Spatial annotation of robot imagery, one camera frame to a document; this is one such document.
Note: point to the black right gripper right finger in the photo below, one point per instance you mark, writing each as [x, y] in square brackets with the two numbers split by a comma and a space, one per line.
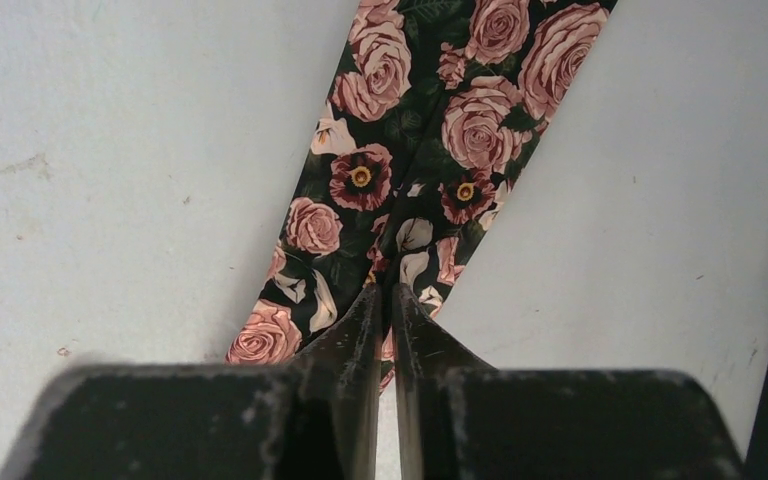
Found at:
[461, 418]

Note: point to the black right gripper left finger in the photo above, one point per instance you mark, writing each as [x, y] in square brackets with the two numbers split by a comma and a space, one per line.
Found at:
[314, 417]

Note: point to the floral rose pattern tie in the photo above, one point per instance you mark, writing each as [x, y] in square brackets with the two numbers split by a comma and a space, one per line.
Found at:
[434, 111]

